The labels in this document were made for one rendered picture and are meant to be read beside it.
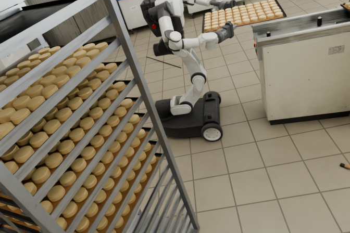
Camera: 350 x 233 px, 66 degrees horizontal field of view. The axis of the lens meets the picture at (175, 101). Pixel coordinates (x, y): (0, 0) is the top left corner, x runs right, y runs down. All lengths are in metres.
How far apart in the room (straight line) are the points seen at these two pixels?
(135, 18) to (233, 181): 4.19
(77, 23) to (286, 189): 4.72
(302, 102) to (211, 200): 1.15
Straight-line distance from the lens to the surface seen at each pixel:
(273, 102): 2.52
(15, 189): 0.77
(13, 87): 0.77
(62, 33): 5.92
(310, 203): 2.21
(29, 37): 0.80
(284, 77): 2.40
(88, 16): 5.63
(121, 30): 1.04
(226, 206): 2.19
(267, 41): 2.22
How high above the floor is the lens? 1.84
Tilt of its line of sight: 34 degrees down
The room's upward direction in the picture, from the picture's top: 17 degrees counter-clockwise
